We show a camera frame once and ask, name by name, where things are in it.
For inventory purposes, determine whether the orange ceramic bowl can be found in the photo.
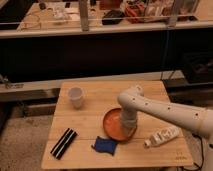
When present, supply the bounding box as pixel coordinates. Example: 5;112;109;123
103;108;136;142

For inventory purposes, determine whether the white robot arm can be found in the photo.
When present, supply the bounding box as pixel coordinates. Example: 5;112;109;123
117;85;213;171

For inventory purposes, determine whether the white paper cup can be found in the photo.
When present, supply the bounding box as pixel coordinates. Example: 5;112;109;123
68;87;83;109

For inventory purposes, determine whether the blue crumpled cloth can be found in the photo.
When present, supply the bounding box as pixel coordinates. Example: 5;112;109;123
92;136;117;155

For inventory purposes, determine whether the black bag on workbench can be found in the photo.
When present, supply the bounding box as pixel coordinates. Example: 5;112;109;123
102;10;124;25

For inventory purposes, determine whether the white plastic bottle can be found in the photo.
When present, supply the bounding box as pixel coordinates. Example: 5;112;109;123
144;126;180;148

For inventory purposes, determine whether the red object on workbench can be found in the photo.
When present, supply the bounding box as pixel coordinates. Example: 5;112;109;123
125;4;145;23

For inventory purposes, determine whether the black box on right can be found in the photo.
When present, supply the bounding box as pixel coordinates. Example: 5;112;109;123
181;52;213;83

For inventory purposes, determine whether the left metal frame post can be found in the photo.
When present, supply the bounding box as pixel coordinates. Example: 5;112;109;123
78;0;89;31

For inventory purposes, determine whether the metal frame post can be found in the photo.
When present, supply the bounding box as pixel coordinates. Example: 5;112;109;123
167;0;183;27
78;0;89;31

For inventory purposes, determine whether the right metal frame post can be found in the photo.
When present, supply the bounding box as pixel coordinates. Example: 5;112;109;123
167;0;183;27

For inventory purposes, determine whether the black cable on floor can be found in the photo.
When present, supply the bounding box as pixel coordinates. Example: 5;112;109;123
181;133;205;171

